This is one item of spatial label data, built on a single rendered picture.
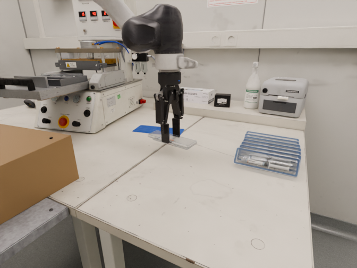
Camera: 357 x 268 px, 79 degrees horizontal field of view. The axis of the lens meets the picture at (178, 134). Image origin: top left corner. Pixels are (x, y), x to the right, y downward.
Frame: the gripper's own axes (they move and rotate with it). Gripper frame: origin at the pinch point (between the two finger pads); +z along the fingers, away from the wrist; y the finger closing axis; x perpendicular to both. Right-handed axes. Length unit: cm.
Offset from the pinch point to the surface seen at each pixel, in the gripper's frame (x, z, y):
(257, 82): 9, -10, -64
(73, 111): -52, 0, 6
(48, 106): -66, -2, 11
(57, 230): -85, 83, 15
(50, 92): -40.1, -12.7, 19.7
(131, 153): -11.8, 8.5, 8.7
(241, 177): 26.8, 8.8, 0.4
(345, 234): 67, 84, -91
